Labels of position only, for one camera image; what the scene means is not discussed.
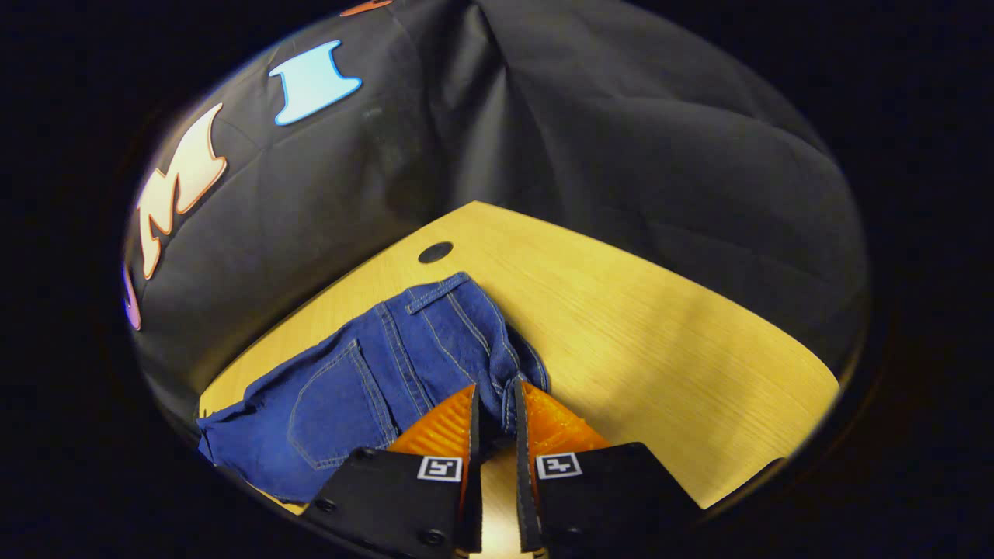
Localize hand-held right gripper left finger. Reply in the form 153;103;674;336
304;383;484;556

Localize blue jeans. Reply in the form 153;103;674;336
196;272;552;504

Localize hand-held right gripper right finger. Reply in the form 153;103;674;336
513;377;704;554

